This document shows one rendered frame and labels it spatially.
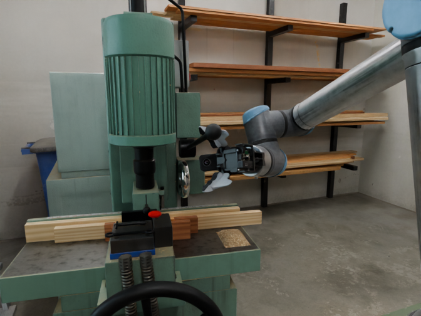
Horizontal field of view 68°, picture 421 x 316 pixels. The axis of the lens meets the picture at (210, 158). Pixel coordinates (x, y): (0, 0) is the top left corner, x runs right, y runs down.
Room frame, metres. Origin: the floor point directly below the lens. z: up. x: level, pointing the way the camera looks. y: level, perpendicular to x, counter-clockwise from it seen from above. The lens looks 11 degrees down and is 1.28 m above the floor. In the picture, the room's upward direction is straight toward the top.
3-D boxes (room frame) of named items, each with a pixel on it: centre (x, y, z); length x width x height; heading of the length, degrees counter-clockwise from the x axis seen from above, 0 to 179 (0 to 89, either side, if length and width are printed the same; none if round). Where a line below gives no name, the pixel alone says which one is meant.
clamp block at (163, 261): (0.65, 0.16, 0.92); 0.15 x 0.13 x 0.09; 103
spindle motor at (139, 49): (0.84, 0.18, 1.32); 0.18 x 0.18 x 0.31
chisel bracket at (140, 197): (0.86, 0.18, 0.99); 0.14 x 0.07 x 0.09; 13
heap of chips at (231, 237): (0.80, -0.06, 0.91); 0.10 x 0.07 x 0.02; 13
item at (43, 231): (0.85, 0.20, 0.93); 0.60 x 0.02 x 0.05; 103
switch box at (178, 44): (1.18, 0.12, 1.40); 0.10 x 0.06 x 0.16; 13
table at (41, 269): (0.73, 0.18, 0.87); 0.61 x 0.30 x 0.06; 103
